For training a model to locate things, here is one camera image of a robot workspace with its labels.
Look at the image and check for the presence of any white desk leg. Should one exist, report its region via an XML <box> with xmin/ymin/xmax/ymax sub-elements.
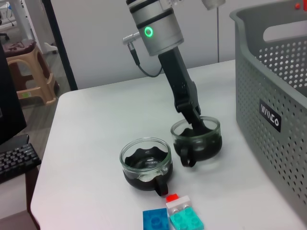
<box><xmin>14</xmin><ymin>0</ymin><xmax>35</xmax><ymax>40</ymax></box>

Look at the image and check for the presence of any small white brick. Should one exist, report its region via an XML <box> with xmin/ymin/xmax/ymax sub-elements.
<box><xmin>165</xmin><ymin>195</ymin><xmax>194</xmax><ymax>215</ymax></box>

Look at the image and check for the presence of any brown plastic stool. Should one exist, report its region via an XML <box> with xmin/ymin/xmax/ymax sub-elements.
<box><xmin>4</xmin><ymin>39</ymin><xmax>60</xmax><ymax>106</ymax></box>

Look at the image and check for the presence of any grey perforated storage bin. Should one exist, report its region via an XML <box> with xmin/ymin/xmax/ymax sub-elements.
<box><xmin>229</xmin><ymin>2</ymin><xmax>307</xmax><ymax>230</ymax></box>

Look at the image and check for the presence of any glass teacup black sleeve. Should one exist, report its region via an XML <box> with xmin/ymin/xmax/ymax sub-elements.
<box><xmin>119</xmin><ymin>137</ymin><xmax>174</xmax><ymax>197</ymax></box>
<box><xmin>170</xmin><ymin>115</ymin><xmax>223</xmax><ymax>168</ymax></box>

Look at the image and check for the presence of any blue flat square plate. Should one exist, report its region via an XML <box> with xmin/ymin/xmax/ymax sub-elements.
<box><xmin>142</xmin><ymin>207</ymin><xmax>170</xmax><ymax>230</ymax></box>

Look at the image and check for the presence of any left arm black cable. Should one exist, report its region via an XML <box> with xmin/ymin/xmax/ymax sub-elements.
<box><xmin>128</xmin><ymin>43</ymin><xmax>166</xmax><ymax>78</ymax></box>

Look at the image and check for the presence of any teal square brick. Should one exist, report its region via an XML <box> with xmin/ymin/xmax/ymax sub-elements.
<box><xmin>169</xmin><ymin>206</ymin><xmax>205</xmax><ymax>230</ymax></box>

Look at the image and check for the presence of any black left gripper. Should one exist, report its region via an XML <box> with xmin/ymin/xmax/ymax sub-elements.
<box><xmin>157</xmin><ymin>46</ymin><xmax>207</xmax><ymax>134</ymax></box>

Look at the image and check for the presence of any black keyboard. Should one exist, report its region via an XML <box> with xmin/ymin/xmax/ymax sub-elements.
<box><xmin>0</xmin><ymin>143</ymin><xmax>42</xmax><ymax>184</ymax></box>

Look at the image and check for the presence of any black vertical pillar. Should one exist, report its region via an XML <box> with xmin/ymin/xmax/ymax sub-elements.
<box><xmin>42</xmin><ymin>0</ymin><xmax>78</xmax><ymax>91</ymax></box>

